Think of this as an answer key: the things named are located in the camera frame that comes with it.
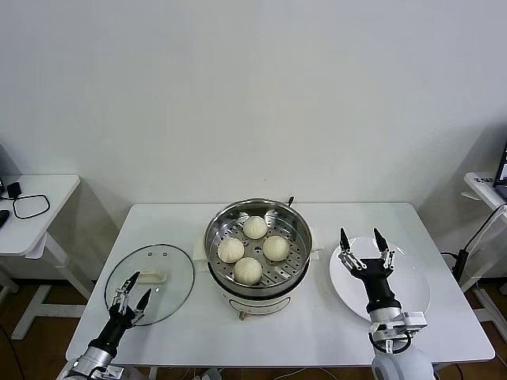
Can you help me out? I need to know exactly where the white electric cooker base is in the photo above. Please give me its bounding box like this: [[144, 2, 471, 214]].
[[193, 225, 326, 321]]

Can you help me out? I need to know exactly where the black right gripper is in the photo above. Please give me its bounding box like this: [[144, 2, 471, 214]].
[[337, 227, 403, 314]]

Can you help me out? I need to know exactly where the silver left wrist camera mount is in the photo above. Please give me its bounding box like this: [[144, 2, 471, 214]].
[[90, 363, 124, 380]]

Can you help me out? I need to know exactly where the black hanging desk cable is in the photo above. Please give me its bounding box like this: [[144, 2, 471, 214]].
[[441, 204, 507, 258]]

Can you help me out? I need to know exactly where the white side desk with laptop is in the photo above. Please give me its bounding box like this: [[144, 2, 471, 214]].
[[461, 172, 507, 333]]

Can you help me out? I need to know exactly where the stainless steel steamer basket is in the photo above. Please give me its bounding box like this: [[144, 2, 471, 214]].
[[204, 199, 314, 287]]

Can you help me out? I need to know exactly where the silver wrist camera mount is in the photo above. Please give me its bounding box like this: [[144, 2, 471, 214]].
[[90, 363, 124, 380], [370, 310, 429, 349]]

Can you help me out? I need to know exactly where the black laptop screen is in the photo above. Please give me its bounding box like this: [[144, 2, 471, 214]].
[[494, 142, 507, 189]]

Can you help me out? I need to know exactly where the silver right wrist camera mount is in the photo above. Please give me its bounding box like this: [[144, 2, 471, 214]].
[[370, 310, 429, 349]]

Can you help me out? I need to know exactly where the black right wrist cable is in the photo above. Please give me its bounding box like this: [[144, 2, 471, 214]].
[[368, 332, 413, 355]]

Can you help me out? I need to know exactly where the black desk clamp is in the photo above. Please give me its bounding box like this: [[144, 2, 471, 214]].
[[453, 249, 469, 280]]

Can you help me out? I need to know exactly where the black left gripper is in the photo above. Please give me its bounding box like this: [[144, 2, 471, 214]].
[[93, 271, 153, 352]]

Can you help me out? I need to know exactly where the round white plate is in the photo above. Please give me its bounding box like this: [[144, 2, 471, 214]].
[[329, 236, 432, 324]]

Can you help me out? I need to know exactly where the white side desk with cable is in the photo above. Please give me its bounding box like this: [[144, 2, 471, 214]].
[[0, 173, 94, 340]]

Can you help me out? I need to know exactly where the black looped cable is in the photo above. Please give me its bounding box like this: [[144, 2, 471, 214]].
[[13, 192, 51, 220]]

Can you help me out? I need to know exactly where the dark framed computer monitor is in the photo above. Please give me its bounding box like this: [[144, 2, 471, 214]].
[[0, 140, 12, 195]]

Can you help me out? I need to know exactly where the round glass pot lid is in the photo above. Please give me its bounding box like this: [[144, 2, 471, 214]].
[[104, 243, 196, 327]]

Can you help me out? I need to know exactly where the white steamed baozi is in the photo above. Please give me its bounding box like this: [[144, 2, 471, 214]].
[[262, 235, 290, 262], [217, 237, 245, 264], [242, 215, 268, 240], [232, 256, 263, 286]]

